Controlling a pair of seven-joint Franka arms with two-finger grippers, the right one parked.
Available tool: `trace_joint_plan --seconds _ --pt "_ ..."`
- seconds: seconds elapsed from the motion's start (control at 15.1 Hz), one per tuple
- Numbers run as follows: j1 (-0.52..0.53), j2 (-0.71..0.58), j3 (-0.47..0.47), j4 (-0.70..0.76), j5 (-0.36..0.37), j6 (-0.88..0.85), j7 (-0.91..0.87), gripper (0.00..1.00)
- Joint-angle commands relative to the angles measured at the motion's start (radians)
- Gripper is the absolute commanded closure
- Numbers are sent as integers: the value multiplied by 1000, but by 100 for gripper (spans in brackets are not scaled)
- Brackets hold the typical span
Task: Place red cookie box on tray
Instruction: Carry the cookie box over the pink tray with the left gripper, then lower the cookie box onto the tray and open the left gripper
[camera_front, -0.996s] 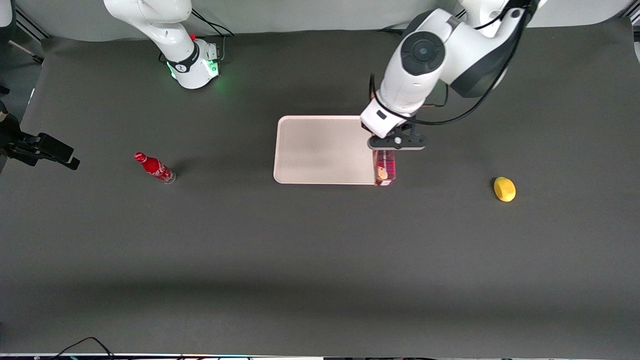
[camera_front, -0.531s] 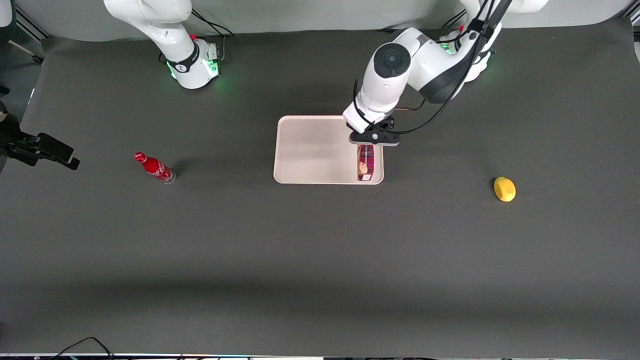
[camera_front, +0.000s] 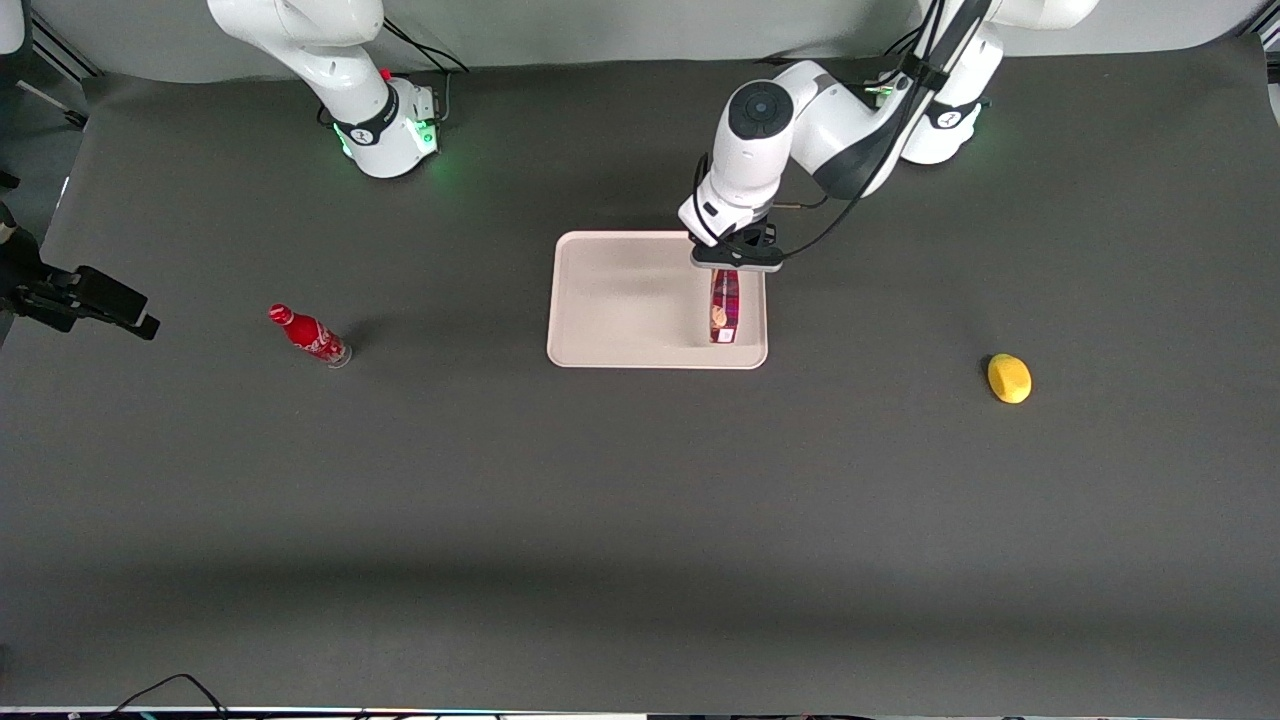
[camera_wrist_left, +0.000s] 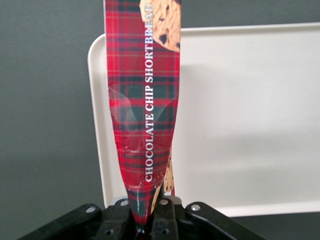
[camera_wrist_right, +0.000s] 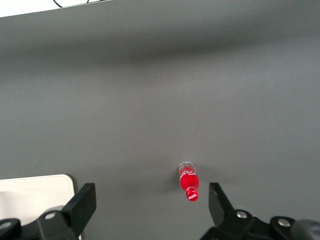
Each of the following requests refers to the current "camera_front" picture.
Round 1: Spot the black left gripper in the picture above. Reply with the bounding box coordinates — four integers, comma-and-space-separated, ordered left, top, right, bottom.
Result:
712, 223, 779, 253

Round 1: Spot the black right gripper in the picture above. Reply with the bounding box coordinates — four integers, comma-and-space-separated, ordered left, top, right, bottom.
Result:
0, 200, 162, 342

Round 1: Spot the red cookie box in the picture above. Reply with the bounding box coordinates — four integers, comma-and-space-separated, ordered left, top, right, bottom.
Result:
709, 268, 742, 345

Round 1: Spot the pink rectangular plastic tray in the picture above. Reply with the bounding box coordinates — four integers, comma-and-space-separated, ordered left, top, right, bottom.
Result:
546, 230, 769, 370

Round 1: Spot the red cola bottle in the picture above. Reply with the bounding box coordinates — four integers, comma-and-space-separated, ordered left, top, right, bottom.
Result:
268, 304, 353, 369

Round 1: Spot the dark grey table mat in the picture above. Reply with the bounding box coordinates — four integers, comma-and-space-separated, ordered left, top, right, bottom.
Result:
0, 35, 1280, 714

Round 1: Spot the yellow lemon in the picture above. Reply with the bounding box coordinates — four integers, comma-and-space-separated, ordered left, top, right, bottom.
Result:
987, 353, 1033, 405

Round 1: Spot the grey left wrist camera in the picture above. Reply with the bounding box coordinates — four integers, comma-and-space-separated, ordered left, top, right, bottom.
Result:
691, 243, 786, 274

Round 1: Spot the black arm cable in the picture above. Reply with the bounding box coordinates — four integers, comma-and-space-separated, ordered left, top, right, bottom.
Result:
770, 0, 996, 261

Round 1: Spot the black loose cable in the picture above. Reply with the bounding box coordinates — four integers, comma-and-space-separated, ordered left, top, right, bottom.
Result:
100, 674, 233, 720

